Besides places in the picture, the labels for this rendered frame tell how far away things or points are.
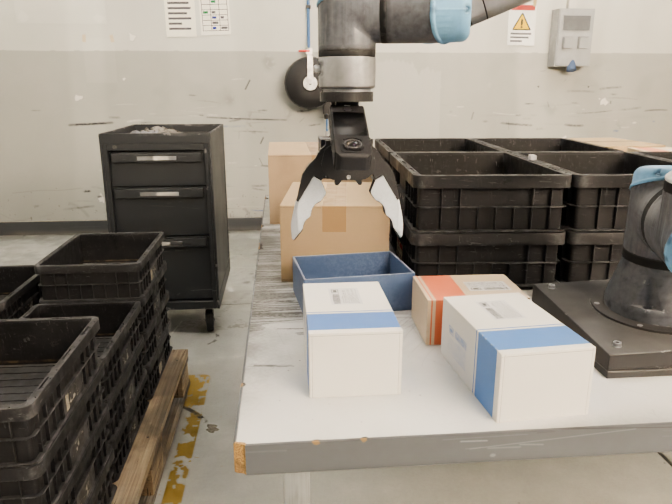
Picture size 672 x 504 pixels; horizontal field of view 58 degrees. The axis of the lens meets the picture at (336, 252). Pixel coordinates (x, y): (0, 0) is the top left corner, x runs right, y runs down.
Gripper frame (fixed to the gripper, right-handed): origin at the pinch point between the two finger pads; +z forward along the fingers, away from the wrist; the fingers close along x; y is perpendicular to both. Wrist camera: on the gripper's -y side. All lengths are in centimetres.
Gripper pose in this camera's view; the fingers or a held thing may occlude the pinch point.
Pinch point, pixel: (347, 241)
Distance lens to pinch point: 83.1
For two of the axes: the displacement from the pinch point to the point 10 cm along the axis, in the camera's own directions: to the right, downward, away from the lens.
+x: -10.0, 0.3, -0.9
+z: 0.0, 9.6, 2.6
